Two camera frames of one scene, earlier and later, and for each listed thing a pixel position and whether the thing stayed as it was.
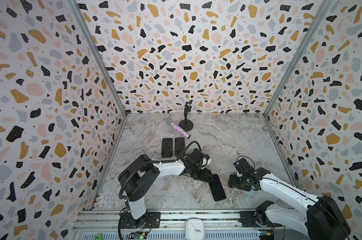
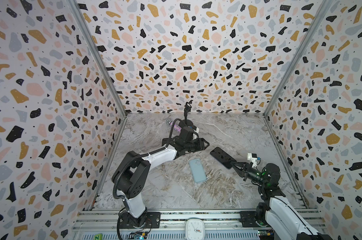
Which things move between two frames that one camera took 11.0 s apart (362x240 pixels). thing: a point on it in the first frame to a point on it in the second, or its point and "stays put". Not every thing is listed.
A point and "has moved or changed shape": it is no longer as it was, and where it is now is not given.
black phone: (216, 188) to (223, 157)
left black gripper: (204, 176) to (203, 147)
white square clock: (195, 229) stays put
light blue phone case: (250, 193) has moved or changed shape
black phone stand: (186, 124) stays put
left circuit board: (139, 235) stays put
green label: (98, 237) stays put
